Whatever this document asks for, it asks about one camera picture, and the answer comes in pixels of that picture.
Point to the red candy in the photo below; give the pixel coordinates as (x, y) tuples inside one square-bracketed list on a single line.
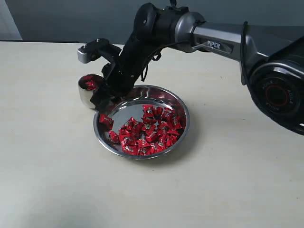
[(131, 126), (106, 122), (89, 82), (129, 148), (178, 122)]

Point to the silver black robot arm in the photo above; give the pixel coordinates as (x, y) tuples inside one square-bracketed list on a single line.
[(271, 59)]

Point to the red wrapped candy bottom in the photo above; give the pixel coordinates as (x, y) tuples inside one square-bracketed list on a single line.
[(129, 148)]

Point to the stainless steel cup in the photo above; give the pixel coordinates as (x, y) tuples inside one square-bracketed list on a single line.
[(85, 95)]

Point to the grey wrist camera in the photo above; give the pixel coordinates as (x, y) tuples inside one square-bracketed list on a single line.
[(95, 49)]

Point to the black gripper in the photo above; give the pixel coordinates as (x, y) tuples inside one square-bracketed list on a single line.
[(120, 79)]

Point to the round stainless steel plate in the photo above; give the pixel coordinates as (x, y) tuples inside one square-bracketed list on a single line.
[(121, 109)]

